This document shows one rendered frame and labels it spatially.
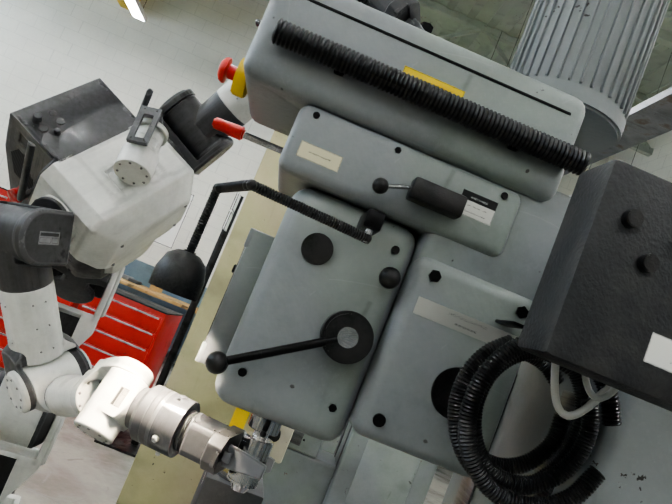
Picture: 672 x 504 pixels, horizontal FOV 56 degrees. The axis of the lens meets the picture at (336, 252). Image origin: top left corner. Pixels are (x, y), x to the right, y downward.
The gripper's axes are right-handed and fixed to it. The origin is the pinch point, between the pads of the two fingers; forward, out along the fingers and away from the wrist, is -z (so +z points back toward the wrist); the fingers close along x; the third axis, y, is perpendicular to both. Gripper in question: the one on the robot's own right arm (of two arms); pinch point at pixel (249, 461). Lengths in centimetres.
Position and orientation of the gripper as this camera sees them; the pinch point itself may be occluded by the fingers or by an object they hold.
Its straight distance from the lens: 99.4
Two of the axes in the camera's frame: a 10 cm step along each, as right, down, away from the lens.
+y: -3.8, 9.2, -1.0
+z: -9.1, -3.6, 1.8
